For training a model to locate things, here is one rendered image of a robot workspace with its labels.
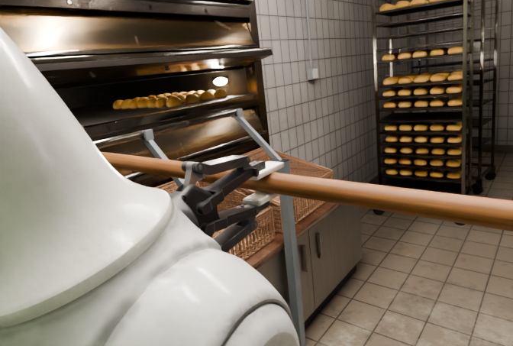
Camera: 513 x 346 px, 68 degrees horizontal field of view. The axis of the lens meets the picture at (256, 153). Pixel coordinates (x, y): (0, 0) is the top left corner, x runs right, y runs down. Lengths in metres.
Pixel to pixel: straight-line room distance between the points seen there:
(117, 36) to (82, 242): 1.61
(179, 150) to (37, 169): 1.74
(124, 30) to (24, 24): 0.39
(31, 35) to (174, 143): 0.75
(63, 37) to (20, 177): 1.48
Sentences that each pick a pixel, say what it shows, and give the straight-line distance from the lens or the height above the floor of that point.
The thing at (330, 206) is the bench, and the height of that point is 0.58.
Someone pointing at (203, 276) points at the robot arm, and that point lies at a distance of 0.17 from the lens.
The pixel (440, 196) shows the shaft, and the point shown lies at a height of 1.18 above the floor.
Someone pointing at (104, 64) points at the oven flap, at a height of 1.41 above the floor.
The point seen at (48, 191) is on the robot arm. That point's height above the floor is 1.29.
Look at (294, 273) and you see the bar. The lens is 1.74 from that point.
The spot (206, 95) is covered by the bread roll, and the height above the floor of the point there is 1.21.
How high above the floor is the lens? 1.33
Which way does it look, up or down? 13 degrees down
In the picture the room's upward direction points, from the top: 6 degrees counter-clockwise
